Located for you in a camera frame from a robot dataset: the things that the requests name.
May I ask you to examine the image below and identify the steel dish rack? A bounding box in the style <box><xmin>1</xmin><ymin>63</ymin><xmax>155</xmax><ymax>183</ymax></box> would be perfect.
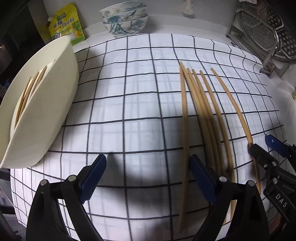
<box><xmin>226</xmin><ymin>8</ymin><xmax>290</xmax><ymax>77</ymax></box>

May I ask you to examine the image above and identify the steel steamer plate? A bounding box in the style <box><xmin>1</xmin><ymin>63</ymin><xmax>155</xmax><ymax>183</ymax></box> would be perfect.
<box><xmin>240</xmin><ymin>2</ymin><xmax>295</xmax><ymax>64</ymax></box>

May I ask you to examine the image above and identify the bottom floral ceramic bowl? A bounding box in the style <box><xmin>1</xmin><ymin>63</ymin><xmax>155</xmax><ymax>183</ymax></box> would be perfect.
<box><xmin>103</xmin><ymin>15</ymin><xmax>148</xmax><ymax>37</ymax></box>

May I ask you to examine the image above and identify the wooden chopstick eight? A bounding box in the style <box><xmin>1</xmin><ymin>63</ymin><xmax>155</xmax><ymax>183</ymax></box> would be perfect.
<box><xmin>211</xmin><ymin>68</ymin><xmax>261</xmax><ymax>194</ymax></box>

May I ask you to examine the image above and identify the white round tray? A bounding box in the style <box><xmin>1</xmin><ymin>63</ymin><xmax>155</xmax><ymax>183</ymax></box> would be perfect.
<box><xmin>1</xmin><ymin>36</ymin><xmax>79</xmax><ymax>169</ymax></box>

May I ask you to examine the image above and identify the wooden chopstick three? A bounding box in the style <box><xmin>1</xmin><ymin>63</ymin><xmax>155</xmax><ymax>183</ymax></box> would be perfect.
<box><xmin>18</xmin><ymin>66</ymin><xmax>47</xmax><ymax>117</ymax></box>

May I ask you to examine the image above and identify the top floral ceramic bowl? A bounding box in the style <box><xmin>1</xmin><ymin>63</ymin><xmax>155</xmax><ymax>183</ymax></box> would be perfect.
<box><xmin>99</xmin><ymin>1</ymin><xmax>147</xmax><ymax>18</ymax></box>

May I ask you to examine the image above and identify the wooden chopstick seven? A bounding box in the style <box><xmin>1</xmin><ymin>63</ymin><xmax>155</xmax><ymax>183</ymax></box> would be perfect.
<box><xmin>199</xmin><ymin>70</ymin><xmax>236</xmax><ymax>222</ymax></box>

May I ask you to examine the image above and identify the wooden chopstick two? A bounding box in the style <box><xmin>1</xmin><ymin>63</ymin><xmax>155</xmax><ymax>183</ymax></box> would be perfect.
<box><xmin>20</xmin><ymin>71</ymin><xmax>39</xmax><ymax>116</ymax></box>

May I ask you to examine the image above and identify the black white grid cloth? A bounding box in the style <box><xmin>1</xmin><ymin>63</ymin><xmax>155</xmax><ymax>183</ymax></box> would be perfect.
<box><xmin>11</xmin><ymin>34</ymin><xmax>285</xmax><ymax>240</ymax></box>

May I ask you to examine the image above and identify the yellow seasoning pouch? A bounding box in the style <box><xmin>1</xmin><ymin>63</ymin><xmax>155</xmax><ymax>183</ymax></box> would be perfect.
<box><xmin>49</xmin><ymin>3</ymin><xmax>85</xmax><ymax>46</ymax></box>

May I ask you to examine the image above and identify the wooden chopstick six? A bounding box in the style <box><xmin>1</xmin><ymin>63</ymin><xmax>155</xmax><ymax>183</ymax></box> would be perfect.
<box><xmin>180</xmin><ymin>62</ymin><xmax>225</xmax><ymax>175</ymax></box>

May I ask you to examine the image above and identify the wooden chopstick one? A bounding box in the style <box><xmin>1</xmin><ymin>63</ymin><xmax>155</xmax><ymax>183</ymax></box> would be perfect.
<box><xmin>15</xmin><ymin>77</ymin><xmax>32</xmax><ymax>126</ymax></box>

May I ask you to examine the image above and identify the wooden chopstick four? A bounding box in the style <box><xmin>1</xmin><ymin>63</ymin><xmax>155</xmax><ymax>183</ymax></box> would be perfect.
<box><xmin>29</xmin><ymin>65</ymin><xmax>47</xmax><ymax>97</ymax></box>

